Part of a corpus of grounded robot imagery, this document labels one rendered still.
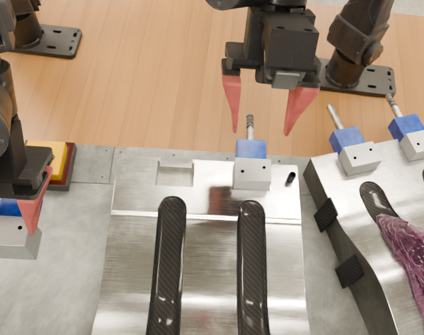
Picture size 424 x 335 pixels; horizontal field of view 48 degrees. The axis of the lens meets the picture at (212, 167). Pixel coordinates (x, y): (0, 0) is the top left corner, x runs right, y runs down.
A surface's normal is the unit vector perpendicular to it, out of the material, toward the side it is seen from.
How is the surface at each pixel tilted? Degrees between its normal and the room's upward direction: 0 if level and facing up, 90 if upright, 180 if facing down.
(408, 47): 0
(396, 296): 10
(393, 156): 0
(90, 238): 0
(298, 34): 59
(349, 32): 83
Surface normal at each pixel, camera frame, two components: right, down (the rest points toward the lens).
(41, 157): 0.07, -0.84
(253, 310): 0.03, -0.69
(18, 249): -0.04, 0.88
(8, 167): 0.00, 0.55
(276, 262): 0.06, -0.44
